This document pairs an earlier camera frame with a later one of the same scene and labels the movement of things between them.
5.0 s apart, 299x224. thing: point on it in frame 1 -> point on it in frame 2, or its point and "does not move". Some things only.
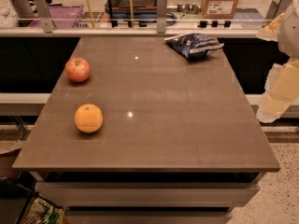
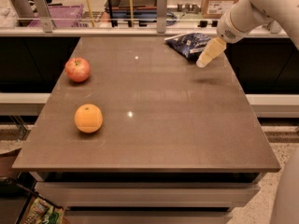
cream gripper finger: (281, 91) -> (213, 48)
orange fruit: (88, 118) does not move
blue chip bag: (194, 45) does not move
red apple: (78, 69) does not move
